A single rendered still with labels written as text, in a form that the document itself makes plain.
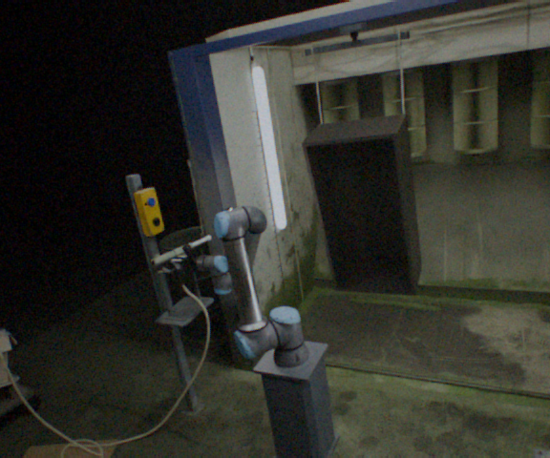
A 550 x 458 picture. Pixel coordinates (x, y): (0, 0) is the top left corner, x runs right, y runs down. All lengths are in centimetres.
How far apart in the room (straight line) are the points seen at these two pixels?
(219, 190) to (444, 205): 216
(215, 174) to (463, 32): 210
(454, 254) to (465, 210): 40
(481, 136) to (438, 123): 54
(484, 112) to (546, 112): 42
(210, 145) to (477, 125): 210
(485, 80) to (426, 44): 52
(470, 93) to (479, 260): 137
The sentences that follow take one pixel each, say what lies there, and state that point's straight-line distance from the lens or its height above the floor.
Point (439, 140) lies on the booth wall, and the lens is 425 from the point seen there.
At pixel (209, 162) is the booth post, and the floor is 160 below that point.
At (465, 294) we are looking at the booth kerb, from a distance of 405.
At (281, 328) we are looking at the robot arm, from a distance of 220.
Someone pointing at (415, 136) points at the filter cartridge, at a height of 142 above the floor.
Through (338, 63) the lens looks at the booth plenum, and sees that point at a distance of 392.
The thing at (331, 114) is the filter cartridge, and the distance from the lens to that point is 404.
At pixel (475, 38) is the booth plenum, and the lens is 374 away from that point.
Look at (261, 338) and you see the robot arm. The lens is 216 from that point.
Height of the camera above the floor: 199
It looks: 19 degrees down
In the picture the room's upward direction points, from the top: 9 degrees counter-clockwise
